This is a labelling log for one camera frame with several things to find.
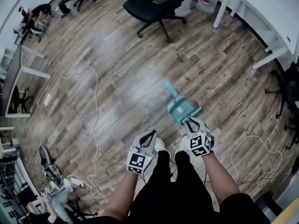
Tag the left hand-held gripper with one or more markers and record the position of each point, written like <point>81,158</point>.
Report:
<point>139,162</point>

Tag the person's white shoe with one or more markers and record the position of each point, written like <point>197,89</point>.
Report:
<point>182,146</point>
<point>161,146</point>

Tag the person's black trousers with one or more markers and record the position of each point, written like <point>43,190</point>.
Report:
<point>168,190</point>

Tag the grey electronic device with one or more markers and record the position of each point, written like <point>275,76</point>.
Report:
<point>53,174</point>

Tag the clear water jug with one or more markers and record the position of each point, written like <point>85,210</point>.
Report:
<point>187,3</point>
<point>208,1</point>

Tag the white desk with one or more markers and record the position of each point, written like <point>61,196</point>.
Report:
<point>268,8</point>

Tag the light wooden stool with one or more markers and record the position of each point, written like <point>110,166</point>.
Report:
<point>2,146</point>

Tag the person's left white shoe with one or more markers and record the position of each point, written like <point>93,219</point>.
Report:
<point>161,146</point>

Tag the white charger cluster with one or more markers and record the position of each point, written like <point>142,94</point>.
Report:
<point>76,181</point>

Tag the white power strip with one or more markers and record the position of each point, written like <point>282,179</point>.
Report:
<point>47,99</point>

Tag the dark oval device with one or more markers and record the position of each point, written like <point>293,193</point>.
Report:
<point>43,155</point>

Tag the white curved device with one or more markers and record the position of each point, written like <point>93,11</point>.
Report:
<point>38,30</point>

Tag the person's left forearm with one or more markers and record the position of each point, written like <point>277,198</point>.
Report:
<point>121,195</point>

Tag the dark-top table white legs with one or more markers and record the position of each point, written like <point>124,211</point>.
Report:
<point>10,78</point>

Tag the black chair raised headrest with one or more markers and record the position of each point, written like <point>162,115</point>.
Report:
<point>22,20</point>

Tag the person's right white shoe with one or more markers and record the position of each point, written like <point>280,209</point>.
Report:
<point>182,146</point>

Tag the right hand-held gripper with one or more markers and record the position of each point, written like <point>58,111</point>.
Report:
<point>201,146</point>

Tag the teal dustpan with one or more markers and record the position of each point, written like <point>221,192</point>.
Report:
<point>175,111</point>

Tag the person's right forearm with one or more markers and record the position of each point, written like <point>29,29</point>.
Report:
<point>219,181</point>

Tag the black mesh headrest chair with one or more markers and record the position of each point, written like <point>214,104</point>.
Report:
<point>149,3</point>

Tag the black equipment rack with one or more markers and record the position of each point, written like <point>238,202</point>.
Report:
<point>14,183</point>

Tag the person's black shirt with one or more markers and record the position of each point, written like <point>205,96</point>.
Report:
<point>245,209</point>

